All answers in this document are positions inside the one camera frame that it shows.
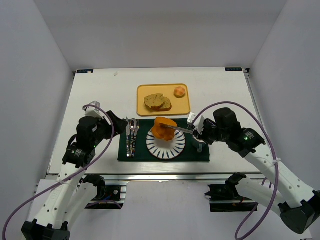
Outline metal kitchen tongs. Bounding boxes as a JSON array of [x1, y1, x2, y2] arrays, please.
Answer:
[[160, 123, 197, 135]]

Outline round orange bread loaf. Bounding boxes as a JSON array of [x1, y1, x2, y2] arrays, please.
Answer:
[[151, 117, 178, 142]]

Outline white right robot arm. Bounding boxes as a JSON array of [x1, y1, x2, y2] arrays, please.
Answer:
[[187, 107, 320, 235]]

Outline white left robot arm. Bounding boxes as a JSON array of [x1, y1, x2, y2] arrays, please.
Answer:
[[21, 102, 128, 240]]

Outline seeded bread slice top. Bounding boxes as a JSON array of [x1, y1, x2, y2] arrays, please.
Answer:
[[143, 93, 165, 109]]

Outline seeded bread slice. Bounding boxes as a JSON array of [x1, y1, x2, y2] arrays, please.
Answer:
[[157, 97, 172, 112], [143, 93, 165, 109]]

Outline seeded bread slice bottom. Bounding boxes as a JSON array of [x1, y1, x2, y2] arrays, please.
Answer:
[[157, 97, 172, 112]]

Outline small round bread roll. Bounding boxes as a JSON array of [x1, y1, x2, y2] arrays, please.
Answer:
[[173, 86, 186, 98]]

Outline grey ceramic mug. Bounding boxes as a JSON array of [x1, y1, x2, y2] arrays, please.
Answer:
[[192, 139, 206, 153]]

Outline dark green placemat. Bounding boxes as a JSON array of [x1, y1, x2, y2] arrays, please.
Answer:
[[117, 119, 210, 163]]

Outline yellow serving tray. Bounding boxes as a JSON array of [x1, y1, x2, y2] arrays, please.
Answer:
[[136, 83, 191, 117]]

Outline blue striped white plate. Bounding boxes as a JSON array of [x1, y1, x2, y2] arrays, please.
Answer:
[[146, 128, 186, 161]]

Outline blue label sticker left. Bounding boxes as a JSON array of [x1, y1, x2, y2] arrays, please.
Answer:
[[76, 69, 94, 74]]

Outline blue label sticker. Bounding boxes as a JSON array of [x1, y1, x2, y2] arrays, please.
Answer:
[[224, 67, 243, 72], [76, 69, 94, 74]]

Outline blue label sticker right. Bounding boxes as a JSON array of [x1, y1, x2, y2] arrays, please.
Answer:
[[224, 67, 243, 72]]

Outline patterned handle knife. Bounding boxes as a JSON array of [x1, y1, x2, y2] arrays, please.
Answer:
[[126, 117, 131, 158]]

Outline patterned handle fork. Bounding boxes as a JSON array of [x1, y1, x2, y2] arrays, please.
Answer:
[[129, 118, 137, 157]]

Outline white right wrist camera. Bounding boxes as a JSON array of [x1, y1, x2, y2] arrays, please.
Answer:
[[187, 112, 205, 134]]

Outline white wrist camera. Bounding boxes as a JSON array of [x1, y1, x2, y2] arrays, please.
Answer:
[[187, 112, 205, 134], [82, 101, 106, 119]]

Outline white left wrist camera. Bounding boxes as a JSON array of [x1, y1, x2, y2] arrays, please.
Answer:
[[82, 101, 106, 119]]

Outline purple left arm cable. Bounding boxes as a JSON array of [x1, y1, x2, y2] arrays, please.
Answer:
[[1, 104, 116, 238]]

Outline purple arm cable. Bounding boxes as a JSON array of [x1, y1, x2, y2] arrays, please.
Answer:
[[192, 101, 280, 240], [1, 104, 116, 238]]

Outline aluminium table front rail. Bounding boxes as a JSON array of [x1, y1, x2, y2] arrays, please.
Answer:
[[46, 172, 268, 185]]

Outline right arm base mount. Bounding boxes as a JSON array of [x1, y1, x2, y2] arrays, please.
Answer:
[[204, 172, 258, 213]]

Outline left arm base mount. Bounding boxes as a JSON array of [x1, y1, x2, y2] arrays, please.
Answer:
[[78, 174, 127, 210]]

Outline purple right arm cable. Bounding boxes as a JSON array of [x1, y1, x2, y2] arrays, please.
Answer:
[[192, 101, 280, 240]]

